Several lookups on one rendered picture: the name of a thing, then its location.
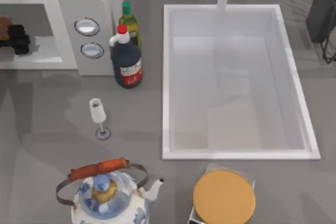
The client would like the dark bottle with red cap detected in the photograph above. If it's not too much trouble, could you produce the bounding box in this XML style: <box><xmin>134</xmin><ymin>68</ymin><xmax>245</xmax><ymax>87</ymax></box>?
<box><xmin>108</xmin><ymin>24</ymin><xmax>144</xmax><ymax>89</ymax></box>

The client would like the white sink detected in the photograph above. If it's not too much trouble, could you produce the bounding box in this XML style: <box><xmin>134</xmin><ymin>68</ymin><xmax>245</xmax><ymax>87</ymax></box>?
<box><xmin>161</xmin><ymin>4</ymin><xmax>322</xmax><ymax>161</ymax></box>

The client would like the white wine glass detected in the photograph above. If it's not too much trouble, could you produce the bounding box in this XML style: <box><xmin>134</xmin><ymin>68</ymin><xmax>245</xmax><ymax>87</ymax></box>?
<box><xmin>89</xmin><ymin>98</ymin><xmax>112</xmax><ymax>141</ymax></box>

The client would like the green bottle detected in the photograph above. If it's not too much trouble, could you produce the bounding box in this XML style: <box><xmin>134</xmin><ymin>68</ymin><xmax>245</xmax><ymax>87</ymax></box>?
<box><xmin>118</xmin><ymin>1</ymin><xmax>143</xmax><ymax>52</ymax></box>

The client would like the small microwave knob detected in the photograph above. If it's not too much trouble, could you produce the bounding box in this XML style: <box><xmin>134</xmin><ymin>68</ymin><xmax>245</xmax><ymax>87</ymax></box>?
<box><xmin>80</xmin><ymin>41</ymin><xmax>104</xmax><ymax>59</ymax></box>

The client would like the large microwave knob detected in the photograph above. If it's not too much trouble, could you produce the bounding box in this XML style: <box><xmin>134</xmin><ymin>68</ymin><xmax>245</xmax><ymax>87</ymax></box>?
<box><xmin>74</xmin><ymin>17</ymin><xmax>100</xmax><ymax>37</ymax></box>

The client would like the round orange board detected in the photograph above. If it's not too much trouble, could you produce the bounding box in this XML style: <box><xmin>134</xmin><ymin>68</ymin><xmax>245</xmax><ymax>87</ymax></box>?
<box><xmin>192</xmin><ymin>169</ymin><xmax>256</xmax><ymax>224</ymax></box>

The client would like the blue and white kettle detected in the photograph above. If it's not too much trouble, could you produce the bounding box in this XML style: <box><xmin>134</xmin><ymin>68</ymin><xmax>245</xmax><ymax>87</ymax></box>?
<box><xmin>55</xmin><ymin>157</ymin><xmax>165</xmax><ymax>224</ymax></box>

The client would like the pale microwave oven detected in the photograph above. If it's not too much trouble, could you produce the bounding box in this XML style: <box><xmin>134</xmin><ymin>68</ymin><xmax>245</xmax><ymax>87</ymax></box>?
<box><xmin>0</xmin><ymin>0</ymin><xmax>123</xmax><ymax>77</ymax></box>

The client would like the black blocky object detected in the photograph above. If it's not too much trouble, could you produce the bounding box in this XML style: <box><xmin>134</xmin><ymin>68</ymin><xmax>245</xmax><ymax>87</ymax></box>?
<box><xmin>7</xmin><ymin>24</ymin><xmax>32</xmax><ymax>56</ymax></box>

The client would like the brown bread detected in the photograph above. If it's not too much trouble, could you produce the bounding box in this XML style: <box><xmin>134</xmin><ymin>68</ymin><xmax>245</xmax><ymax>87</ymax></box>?
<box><xmin>0</xmin><ymin>16</ymin><xmax>12</xmax><ymax>41</ymax></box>

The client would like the black wire rack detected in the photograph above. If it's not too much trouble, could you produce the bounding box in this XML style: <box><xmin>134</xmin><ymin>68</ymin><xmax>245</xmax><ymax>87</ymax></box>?
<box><xmin>305</xmin><ymin>0</ymin><xmax>336</xmax><ymax>65</ymax></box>

